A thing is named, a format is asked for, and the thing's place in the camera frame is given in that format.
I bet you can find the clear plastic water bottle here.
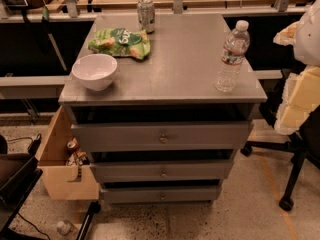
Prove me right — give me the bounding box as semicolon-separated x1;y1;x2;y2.
215;20;250;93

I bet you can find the light wooden box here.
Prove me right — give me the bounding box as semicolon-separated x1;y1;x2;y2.
35;107;99;200

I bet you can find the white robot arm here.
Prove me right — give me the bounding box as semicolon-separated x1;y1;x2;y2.
273;0;320;135

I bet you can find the grey drawer cabinet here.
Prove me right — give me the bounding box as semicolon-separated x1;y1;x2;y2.
59;14;266;204

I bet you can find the black cart on left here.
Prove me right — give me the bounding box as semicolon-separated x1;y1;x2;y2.
0;136;42;240

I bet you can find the plastic bottle on floor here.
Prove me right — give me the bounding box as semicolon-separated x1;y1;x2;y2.
56;220;74;236

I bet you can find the red can in box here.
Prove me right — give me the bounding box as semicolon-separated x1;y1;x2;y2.
67;141;79;154

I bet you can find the white ceramic bowl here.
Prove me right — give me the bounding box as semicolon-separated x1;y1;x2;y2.
72;54;118;91

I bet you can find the black office chair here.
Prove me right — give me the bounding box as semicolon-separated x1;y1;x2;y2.
240;69;320;211

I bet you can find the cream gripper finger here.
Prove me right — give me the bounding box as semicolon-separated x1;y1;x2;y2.
273;21;298;46
274;66;320;135

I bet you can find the green chip bag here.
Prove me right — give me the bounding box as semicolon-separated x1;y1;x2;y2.
88;28;150;60

